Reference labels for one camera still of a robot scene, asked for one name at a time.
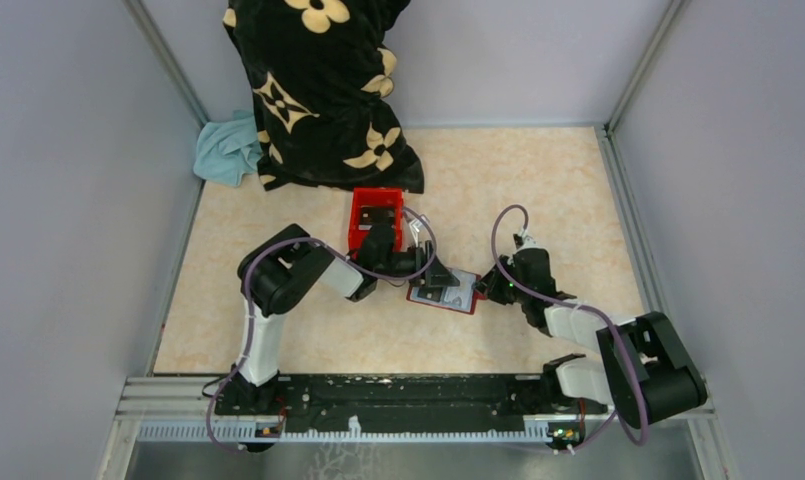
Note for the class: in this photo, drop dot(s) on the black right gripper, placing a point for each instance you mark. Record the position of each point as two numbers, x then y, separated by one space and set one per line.
489 284

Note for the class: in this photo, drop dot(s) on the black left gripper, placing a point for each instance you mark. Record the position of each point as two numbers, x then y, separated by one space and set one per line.
438 275

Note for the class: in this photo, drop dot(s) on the red leather card holder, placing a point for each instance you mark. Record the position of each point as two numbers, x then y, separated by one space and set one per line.
458 299

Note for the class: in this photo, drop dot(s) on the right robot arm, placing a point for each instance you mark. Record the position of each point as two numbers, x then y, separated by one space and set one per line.
642 368

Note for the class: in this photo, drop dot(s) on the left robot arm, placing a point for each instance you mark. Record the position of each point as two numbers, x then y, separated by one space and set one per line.
277 275

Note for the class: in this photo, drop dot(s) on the red plastic bin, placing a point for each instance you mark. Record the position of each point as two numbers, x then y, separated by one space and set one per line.
363 196

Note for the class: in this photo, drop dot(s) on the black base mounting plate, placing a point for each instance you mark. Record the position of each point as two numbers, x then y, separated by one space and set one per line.
520 394

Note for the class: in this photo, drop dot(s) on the light blue cloth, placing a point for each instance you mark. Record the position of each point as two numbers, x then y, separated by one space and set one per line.
227 151

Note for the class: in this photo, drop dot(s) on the aluminium frame rail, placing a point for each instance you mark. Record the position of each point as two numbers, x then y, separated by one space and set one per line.
181 408

